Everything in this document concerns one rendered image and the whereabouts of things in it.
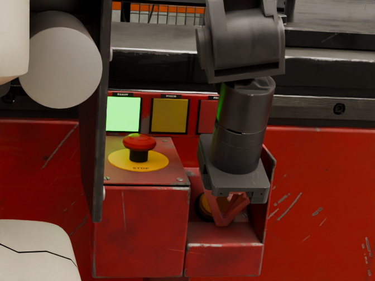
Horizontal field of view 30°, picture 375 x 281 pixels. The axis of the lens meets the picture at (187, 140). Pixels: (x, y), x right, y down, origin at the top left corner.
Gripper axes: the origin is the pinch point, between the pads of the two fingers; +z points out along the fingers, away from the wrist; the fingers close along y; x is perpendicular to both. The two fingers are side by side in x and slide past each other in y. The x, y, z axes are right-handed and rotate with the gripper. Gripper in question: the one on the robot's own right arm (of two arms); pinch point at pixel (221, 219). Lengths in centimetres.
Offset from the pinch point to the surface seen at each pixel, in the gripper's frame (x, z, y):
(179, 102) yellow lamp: 4.4, -8.3, 13.2
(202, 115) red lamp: 1.3, -6.7, 12.8
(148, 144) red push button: 9.4, -8.8, 3.2
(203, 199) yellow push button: 2.0, -0.8, 2.9
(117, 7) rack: -2, 60, 193
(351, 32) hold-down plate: -24.6, -11.0, 31.1
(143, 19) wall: -42, 178, 434
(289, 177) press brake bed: -15.3, 8.2, 19.0
